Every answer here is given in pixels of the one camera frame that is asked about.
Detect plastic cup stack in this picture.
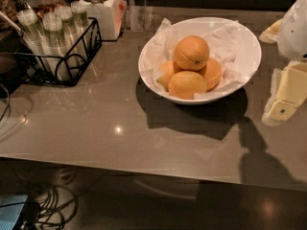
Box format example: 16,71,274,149
16,9,49,72
70,1,89,35
55,6,83,56
42,12,69,81

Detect black wire basket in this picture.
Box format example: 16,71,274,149
14,17,102,86

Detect plastic cup stack right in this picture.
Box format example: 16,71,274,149
70,1,89,35

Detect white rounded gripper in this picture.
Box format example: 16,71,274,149
259,0,307,127

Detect plastic cup stack left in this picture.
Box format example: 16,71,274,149
16,9,49,72

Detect white lidded canister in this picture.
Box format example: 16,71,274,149
81,0,127,41

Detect orange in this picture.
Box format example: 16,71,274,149
173,35,210,71
199,57,222,90
168,71,207,100
158,60,181,77

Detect blue box on floor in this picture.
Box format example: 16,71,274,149
0,195,28,230

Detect small yellow lemon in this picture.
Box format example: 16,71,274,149
156,74,172,90

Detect plastic cup stack middle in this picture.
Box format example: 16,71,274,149
42,12,69,81

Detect clear acrylic holder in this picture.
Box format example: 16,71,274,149
129,6,159,32

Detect white ceramic bowl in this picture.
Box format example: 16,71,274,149
137,16,263,106

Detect white paper liner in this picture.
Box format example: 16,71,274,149
140,17,253,101

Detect black cables on floor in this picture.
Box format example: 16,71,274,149
18,175,80,230

